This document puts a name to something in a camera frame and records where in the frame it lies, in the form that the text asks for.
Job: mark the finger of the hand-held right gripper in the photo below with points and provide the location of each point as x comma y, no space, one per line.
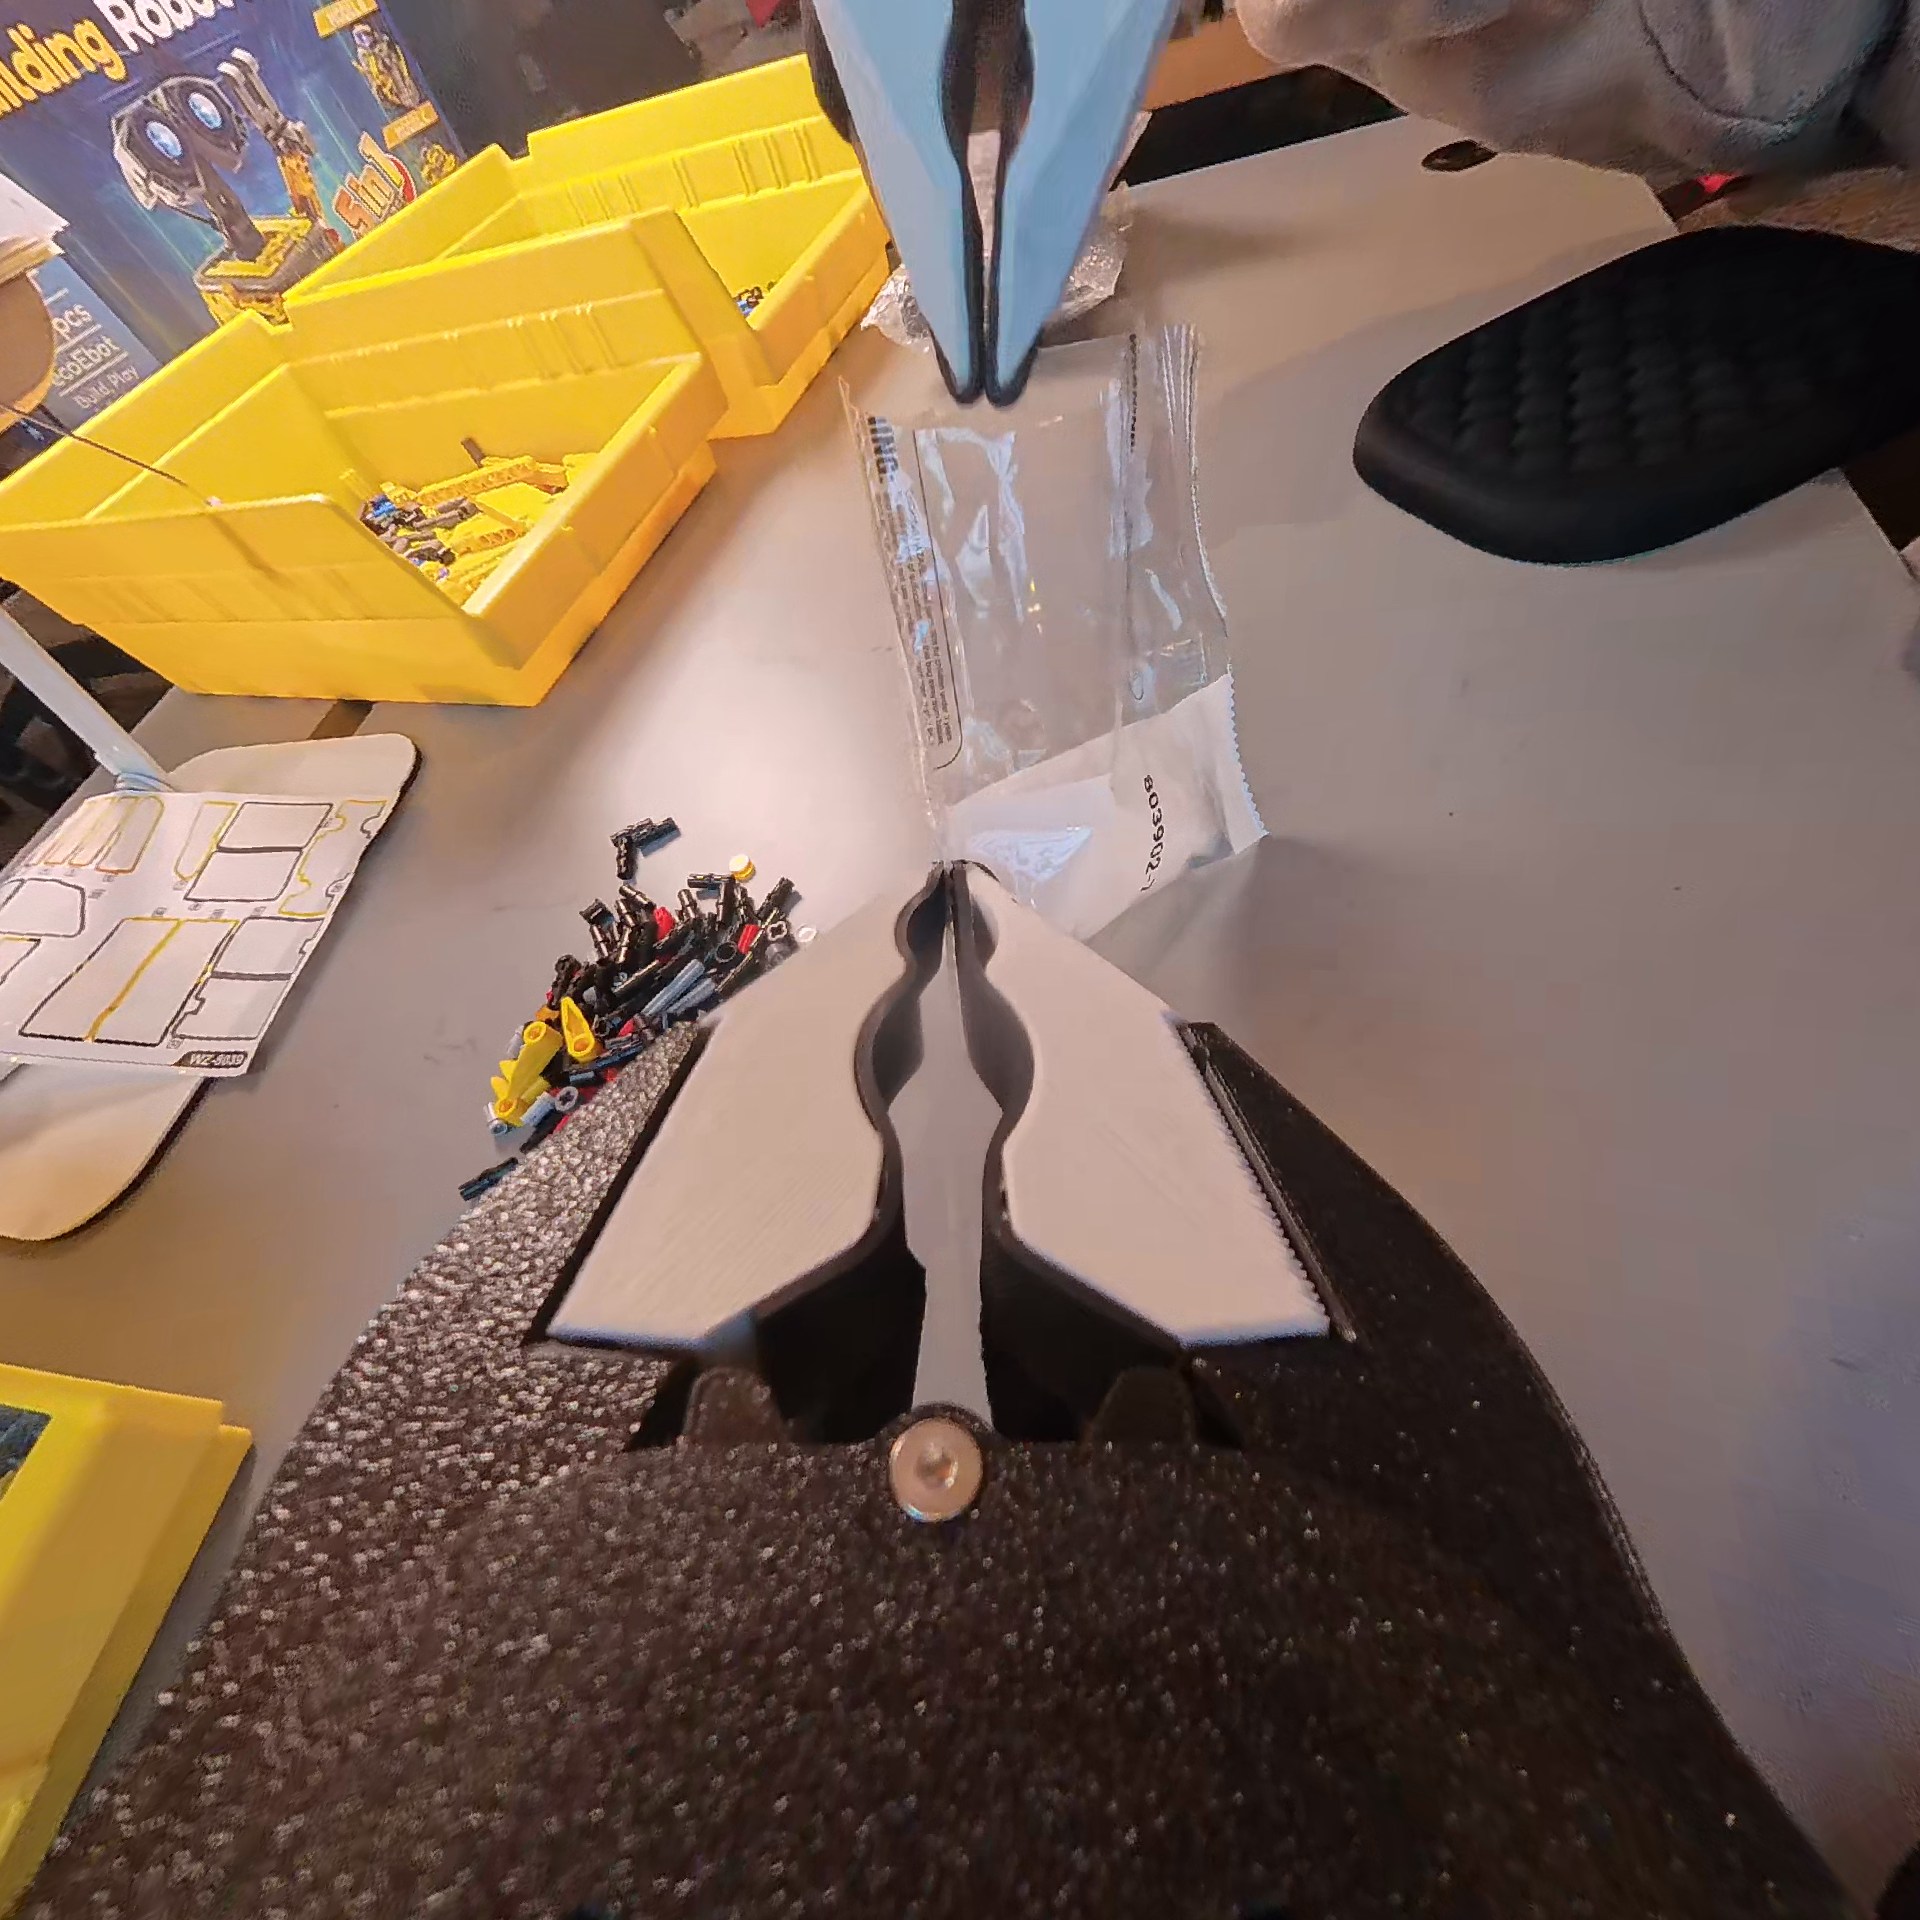
895,149
1086,120

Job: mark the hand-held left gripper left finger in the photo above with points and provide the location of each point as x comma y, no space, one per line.
736,1186

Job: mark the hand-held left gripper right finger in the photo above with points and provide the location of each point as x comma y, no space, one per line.
1156,1186

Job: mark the pile of mixed small plastic parts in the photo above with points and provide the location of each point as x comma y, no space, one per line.
644,992

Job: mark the clear plastic bag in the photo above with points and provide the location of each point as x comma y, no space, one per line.
1051,599

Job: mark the person's right forearm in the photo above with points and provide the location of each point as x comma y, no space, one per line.
1620,75

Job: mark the grey desk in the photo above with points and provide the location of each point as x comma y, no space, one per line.
1560,901

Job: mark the yellow storage bin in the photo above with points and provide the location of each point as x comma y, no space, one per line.
180,570
796,329

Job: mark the black armrest pad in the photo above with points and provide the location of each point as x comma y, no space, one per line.
1650,404

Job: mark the robot kit box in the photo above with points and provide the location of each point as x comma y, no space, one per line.
209,120

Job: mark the yellow flat box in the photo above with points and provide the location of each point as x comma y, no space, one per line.
107,1620

